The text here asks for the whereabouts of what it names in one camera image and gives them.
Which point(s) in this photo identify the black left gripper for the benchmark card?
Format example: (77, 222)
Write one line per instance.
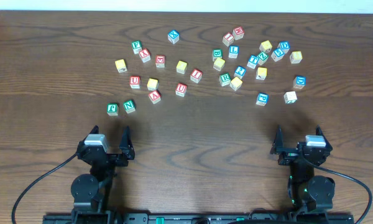
(110, 156)

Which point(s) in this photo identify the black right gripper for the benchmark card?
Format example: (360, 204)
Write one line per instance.
(296, 154)

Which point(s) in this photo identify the yellow C block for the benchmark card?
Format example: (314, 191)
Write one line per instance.
(152, 84)

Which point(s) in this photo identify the green R block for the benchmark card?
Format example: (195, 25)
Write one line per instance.
(224, 79)

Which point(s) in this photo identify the yellow O block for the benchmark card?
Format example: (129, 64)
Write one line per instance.
(181, 67)

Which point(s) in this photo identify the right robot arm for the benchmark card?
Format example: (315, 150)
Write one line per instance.
(311, 195)

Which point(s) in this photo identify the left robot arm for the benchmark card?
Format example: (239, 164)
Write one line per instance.
(91, 191)

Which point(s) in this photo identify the green J block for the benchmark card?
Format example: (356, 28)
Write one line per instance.
(112, 109)

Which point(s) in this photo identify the green N block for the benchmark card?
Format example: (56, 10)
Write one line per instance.
(129, 106)

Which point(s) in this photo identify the plain wooden block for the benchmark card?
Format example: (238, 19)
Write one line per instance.
(290, 97)

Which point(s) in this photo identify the blue P block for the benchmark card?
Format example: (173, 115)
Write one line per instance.
(262, 99)

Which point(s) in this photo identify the blue D block right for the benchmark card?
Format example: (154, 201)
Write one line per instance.
(299, 82)

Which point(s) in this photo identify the blue d block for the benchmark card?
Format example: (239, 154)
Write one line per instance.
(284, 46)
(299, 82)

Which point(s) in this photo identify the red A block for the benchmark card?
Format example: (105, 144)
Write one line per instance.
(154, 96)

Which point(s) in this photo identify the red U block left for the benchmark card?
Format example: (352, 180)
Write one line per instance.
(134, 82)

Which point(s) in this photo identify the red u block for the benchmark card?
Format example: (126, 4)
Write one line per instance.
(134, 82)
(181, 90)

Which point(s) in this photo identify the yellow block far left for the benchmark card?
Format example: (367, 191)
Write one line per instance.
(121, 65)

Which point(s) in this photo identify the yellow block mid right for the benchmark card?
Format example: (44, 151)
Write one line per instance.
(261, 73)

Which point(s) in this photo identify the yellow 8 block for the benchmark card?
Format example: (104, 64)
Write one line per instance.
(296, 57)

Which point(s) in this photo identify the yellow block near R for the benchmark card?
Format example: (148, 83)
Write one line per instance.
(235, 83)

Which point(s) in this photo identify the red U block centre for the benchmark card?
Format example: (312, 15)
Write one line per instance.
(181, 90)

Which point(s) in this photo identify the blue 5 block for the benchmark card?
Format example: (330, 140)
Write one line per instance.
(277, 55)

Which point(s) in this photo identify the blue 2 block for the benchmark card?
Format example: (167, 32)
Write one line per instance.
(240, 72)

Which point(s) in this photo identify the green Z block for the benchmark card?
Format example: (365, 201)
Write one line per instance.
(263, 57)

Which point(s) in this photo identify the red X block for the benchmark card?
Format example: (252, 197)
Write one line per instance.
(144, 55)

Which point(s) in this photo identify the blue T block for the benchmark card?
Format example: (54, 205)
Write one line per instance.
(252, 62)

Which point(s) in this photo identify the red E block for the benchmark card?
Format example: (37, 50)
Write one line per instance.
(160, 61)

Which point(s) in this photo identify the blue D block top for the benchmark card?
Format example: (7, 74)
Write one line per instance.
(284, 46)

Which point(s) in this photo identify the green F block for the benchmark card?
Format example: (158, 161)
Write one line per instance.
(136, 46)

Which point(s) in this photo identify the yellow block top right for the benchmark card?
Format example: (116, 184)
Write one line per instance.
(265, 46)

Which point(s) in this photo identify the red I block centre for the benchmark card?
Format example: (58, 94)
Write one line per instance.
(196, 75)

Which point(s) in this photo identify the red i block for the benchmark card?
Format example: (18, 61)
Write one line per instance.
(196, 75)
(228, 39)

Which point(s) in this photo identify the blue L block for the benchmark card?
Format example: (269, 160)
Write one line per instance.
(233, 51)

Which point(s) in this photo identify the yellow block near B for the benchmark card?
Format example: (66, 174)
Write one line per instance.
(219, 64)

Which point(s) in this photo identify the green B block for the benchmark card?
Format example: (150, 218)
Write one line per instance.
(217, 53)

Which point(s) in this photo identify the red I block top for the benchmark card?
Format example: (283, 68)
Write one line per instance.
(228, 39)

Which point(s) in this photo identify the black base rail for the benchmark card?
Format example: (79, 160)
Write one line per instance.
(143, 218)

